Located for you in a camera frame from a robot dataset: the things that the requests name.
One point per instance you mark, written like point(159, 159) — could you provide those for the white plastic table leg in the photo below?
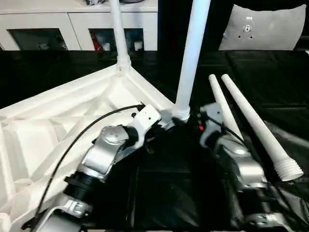
point(193, 60)
point(222, 104)
point(119, 31)
point(256, 125)

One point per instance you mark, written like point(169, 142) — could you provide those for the white plastic table top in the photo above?
point(48, 116)

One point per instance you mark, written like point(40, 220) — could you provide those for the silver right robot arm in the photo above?
point(246, 166)

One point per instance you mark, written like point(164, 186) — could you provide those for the black work mat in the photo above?
point(265, 84)

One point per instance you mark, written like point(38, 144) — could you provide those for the black box with yellow label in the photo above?
point(169, 24)

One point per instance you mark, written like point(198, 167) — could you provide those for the dark clutter pile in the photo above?
point(94, 2)

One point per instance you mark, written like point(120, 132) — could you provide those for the white glass-door cabinet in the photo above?
point(48, 21)

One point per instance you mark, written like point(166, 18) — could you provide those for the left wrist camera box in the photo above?
point(148, 118)

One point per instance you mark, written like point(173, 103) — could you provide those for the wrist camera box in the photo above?
point(148, 118)
point(213, 113)

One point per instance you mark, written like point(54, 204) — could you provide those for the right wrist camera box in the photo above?
point(213, 113)

